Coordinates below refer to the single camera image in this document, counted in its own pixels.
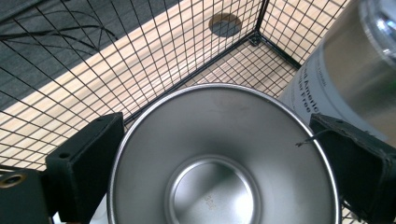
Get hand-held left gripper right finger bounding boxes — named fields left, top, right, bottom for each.
left=309, top=113, right=396, bottom=224

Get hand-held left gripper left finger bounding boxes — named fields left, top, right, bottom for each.
left=45, top=112, right=126, bottom=224

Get tall steel canister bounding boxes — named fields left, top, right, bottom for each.
left=277, top=0, right=396, bottom=147

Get steel mug with handle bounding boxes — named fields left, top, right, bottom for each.
left=106, top=82, right=342, bottom=224

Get black wire basket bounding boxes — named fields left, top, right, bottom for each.
left=0, top=0, right=396, bottom=224

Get black floor cables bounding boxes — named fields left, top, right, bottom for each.
left=0, top=9, right=120, bottom=53

